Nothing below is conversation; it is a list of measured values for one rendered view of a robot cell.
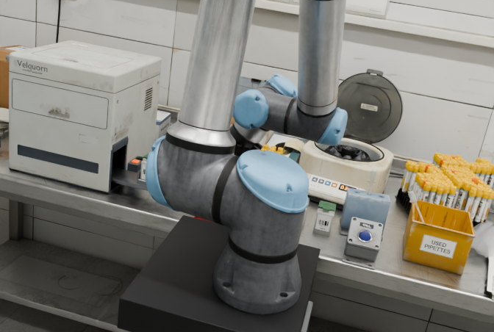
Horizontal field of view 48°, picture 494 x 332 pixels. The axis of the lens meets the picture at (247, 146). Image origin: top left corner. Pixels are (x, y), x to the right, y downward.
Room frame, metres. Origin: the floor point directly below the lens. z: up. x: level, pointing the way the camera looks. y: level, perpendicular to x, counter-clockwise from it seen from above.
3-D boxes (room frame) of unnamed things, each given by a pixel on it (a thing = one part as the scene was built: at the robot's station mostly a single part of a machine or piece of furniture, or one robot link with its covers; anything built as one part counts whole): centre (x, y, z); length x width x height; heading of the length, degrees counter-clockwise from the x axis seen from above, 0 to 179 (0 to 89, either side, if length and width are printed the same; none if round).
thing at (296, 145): (1.54, -0.12, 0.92); 0.24 x 0.12 x 0.10; 169
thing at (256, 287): (0.81, -0.05, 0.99); 0.15 x 0.15 x 0.10
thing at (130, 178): (1.24, 0.24, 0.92); 0.21 x 0.07 x 0.05; 79
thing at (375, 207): (1.21, -0.30, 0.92); 0.10 x 0.07 x 0.10; 85
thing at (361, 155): (1.48, -0.29, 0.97); 0.15 x 0.15 x 0.07
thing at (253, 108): (1.08, -0.02, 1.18); 0.11 x 0.11 x 0.08; 71
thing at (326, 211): (1.19, -0.21, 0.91); 0.05 x 0.04 x 0.07; 169
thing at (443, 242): (1.15, -0.46, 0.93); 0.13 x 0.13 x 0.10; 76
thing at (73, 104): (1.36, 0.41, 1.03); 0.31 x 0.27 x 0.30; 79
